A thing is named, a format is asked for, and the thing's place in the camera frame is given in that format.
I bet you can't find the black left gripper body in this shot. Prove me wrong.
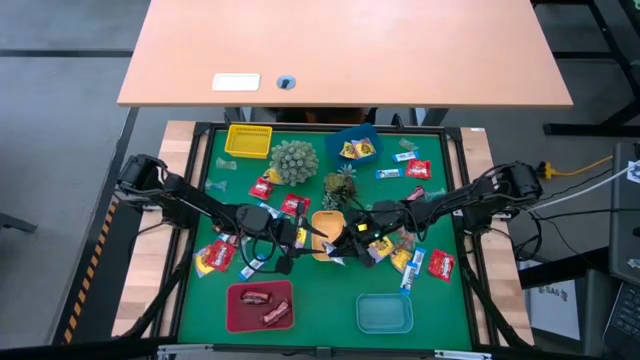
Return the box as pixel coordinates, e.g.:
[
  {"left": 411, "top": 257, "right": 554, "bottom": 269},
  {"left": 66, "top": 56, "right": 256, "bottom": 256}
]
[{"left": 272, "top": 200, "right": 309, "bottom": 275}]

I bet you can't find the teal plastic bin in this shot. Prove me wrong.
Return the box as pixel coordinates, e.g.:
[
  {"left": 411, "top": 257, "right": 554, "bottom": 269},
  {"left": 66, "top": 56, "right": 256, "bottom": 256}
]
[{"left": 355, "top": 292, "right": 415, "bottom": 335}]

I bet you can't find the beige wooden desk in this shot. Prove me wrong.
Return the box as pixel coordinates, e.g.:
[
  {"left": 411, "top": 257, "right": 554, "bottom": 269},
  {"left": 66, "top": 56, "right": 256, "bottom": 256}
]
[{"left": 116, "top": 0, "right": 574, "bottom": 109}]

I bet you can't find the green table mat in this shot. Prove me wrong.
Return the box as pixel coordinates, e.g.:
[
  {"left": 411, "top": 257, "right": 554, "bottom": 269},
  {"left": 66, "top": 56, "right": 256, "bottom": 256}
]
[{"left": 177, "top": 128, "right": 474, "bottom": 351}]

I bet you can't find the mixed succulent potted plant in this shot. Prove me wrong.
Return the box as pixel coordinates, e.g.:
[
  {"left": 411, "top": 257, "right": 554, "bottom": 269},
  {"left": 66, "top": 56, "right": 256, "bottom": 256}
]
[{"left": 321, "top": 164, "right": 360, "bottom": 211}]

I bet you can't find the yellow extension cord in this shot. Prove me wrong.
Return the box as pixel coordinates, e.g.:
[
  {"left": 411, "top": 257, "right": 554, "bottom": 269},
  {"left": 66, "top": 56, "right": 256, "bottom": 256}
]
[{"left": 538, "top": 154, "right": 615, "bottom": 181}]

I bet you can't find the white cable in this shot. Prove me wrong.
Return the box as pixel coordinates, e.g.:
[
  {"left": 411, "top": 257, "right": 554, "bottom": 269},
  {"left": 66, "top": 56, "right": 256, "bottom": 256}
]
[{"left": 547, "top": 162, "right": 634, "bottom": 205}]

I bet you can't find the black power cable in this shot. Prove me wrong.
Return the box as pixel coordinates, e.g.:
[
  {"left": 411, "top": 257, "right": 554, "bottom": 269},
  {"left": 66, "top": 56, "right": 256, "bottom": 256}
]
[{"left": 499, "top": 199, "right": 616, "bottom": 265}]

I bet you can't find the silver metal bracket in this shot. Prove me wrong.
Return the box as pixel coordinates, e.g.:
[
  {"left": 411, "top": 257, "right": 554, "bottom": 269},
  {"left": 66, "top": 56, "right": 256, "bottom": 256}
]
[
  {"left": 157, "top": 343, "right": 215, "bottom": 360},
  {"left": 433, "top": 348, "right": 494, "bottom": 360}
]

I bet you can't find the black keyboard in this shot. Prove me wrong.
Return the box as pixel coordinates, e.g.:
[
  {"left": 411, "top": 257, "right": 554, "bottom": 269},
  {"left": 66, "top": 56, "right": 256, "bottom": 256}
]
[{"left": 602, "top": 280, "right": 640, "bottom": 357}]

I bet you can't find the white rectangular desk plate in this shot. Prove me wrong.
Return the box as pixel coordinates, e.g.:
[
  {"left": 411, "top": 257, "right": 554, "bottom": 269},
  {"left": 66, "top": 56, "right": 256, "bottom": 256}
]
[{"left": 211, "top": 73, "right": 261, "bottom": 93}]

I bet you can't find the orange plastic bin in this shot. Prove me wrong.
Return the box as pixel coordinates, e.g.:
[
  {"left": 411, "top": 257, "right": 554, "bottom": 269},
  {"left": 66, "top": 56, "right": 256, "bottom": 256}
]
[{"left": 310, "top": 210, "right": 349, "bottom": 263}]

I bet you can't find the white cardboard box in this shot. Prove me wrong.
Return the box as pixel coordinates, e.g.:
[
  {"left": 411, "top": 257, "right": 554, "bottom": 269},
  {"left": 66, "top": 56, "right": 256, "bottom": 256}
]
[{"left": 527, "top": 279, "right": 584, "bottom": 342}]

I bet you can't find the black computer case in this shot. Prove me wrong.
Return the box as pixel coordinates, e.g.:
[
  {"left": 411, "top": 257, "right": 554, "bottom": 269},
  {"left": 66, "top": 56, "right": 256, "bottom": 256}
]
[{"left": 608, "top": 142, "right": 640, "bottom": 286}]

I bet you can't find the round pale green plant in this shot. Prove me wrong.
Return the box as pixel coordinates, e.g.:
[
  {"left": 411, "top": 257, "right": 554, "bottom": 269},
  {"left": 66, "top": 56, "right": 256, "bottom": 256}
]
[{"left": 268, "top": 139, "right": 320, "bottom": 187}]

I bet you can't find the black yellow hazard tape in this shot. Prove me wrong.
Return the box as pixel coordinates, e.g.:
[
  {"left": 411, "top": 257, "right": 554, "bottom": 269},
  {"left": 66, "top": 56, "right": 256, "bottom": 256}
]
[{"left": 62, "top": 218, "right": 112, "bottom": 346}]

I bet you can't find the blue plastic bin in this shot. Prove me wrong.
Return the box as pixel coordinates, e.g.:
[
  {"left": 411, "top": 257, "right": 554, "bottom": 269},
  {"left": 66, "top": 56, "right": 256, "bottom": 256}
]
[{"left": 324, "top": 122, "right": 385, "bottom": 171}]

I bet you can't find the red plastic bin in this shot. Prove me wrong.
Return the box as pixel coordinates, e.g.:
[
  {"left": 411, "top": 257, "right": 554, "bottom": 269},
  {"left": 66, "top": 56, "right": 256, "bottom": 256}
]
[{"left": 225, "top": 280, "right": 295, "bottom": 335}]

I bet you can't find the black table frame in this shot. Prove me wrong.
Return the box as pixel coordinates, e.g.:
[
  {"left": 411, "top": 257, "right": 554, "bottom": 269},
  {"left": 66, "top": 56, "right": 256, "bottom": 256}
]
[{"left": 149, "top": 121, "right": 501, "bottom": 360}]

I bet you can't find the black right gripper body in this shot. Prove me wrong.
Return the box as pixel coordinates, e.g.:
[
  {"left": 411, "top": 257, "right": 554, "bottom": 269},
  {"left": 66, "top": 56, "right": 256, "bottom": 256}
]
[{"left": 345, "top": 200, "right": 407, "bottom": 246}]

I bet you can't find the silver candy bar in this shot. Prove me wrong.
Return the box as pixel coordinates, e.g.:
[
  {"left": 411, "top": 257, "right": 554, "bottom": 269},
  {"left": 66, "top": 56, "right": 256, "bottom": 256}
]
[{"left": 322, "top": 241, "right": 347, "bottom": 267}]

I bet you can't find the red Skittles packet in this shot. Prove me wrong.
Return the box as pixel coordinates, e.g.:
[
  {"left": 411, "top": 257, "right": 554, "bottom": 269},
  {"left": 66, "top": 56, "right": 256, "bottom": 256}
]
[
  {"left": 428, "top": 248, "right": 457, "bottom": 283},
  {"left": 279, "top": 193, "right": 312, "bottom": 217},
  {"left": 205, "top": 240, "right": 237, "bottom": 273},
  {"left": 248, "top": 177, "right": 275, "bottom": 201},
  {"left": 405, "top": 159, "right": 433, "bottom": 180}
]

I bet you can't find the yellow mesh basket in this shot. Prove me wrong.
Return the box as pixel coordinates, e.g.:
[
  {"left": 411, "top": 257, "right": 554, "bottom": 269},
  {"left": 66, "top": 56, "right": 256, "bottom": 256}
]
[{"left": 224, "top": 124, "right": 274, "bottom": 160}]

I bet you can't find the black desk frame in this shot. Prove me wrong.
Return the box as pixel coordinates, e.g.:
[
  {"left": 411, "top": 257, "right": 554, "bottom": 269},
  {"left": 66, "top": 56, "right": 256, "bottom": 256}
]
[{"left": 530, "top": 0, "right": 640, "bottom": 139}]

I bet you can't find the black furniture leg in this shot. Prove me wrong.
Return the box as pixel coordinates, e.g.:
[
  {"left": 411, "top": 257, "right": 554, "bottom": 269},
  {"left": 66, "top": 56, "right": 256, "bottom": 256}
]
[{"left": 0, "top": 212, "right": 39, "bottom": 235}]

